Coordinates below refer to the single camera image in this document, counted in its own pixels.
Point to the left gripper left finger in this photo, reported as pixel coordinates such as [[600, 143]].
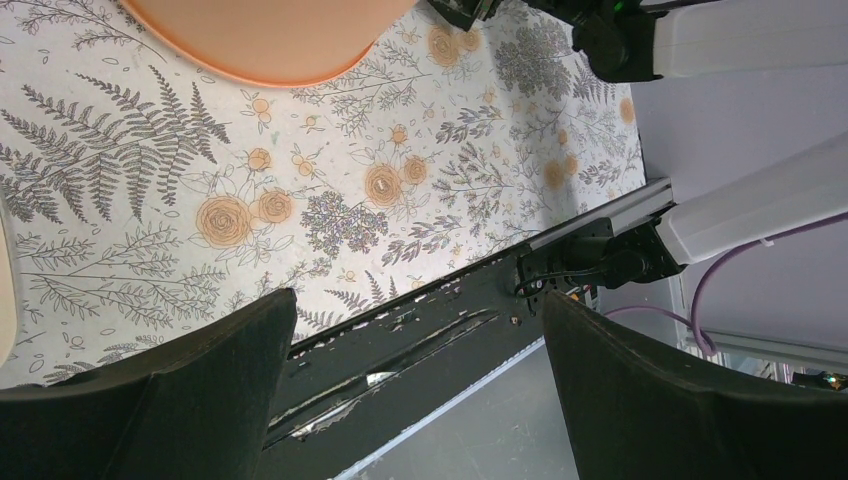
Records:
[[197, 407]]

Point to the cream perforated large basket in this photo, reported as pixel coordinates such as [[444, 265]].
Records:
[[10, 323]]

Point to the orange round bin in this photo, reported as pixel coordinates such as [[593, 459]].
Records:
[[272, 43]]

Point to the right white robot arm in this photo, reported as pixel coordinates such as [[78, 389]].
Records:
[[627, 42]]

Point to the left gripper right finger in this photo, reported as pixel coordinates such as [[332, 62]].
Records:
[[637, 408]]

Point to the floral patterned table mat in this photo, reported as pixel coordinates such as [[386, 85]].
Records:
[[147, 197]]

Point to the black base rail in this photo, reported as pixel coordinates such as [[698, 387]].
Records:
[[355, 387]]

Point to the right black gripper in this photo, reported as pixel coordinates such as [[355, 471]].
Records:
[[463, 14]]

